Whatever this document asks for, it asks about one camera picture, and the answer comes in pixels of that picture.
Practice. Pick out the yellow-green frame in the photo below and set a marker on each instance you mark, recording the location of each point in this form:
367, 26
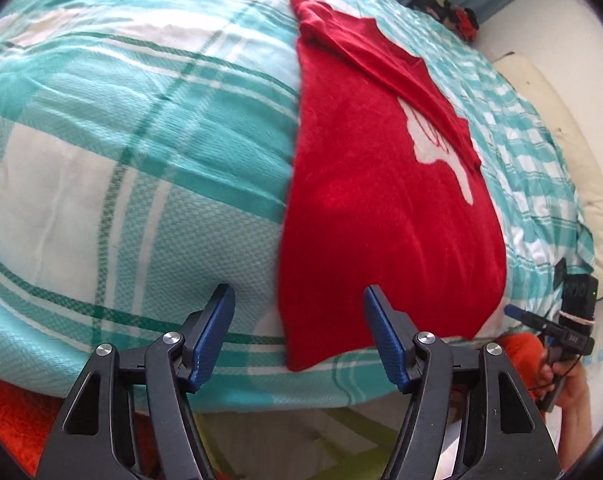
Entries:
366, 445

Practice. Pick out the person's right forearm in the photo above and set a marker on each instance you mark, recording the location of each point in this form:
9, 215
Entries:
576, 430

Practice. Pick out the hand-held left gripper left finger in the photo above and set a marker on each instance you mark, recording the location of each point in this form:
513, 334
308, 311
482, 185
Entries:
214, 335

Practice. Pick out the cream pillow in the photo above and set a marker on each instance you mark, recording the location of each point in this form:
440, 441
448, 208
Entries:
566, 135

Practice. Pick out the pile of mixed clothes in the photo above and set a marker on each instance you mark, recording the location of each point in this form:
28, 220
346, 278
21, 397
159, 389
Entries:
449, 10

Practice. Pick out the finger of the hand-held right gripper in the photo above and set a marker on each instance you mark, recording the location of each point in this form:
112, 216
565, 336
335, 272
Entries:
526, 317

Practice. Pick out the red sweater with white print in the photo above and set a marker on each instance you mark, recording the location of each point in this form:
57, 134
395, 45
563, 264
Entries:
381, 220

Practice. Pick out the teal plaid bed blanket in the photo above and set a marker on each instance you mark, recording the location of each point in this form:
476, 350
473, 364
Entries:
131, 160

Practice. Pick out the orange fleece cloth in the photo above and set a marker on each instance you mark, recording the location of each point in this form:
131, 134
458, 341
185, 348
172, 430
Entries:
11, 410

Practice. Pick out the person's right hand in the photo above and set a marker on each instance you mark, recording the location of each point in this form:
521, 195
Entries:
574, 382

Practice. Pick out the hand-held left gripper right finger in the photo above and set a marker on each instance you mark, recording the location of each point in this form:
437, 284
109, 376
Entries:
386, 332

